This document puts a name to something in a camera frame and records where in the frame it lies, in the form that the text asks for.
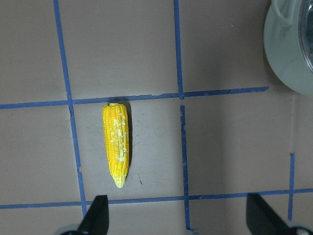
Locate pale green steel pot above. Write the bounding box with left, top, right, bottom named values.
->
left=264, top=0, right=313, bottom=96

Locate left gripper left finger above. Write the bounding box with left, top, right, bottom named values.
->
left=77, top=195, right=109, bottom=235

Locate glass pot lid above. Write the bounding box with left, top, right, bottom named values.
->
left=299, top=0, right=313, bottom=71

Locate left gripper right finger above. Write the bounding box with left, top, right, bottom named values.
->
left=246, top=193, right=293, bottom=235

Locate yellow corn cob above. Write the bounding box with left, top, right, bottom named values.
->
left=102, top=103, right=130, bottom=188

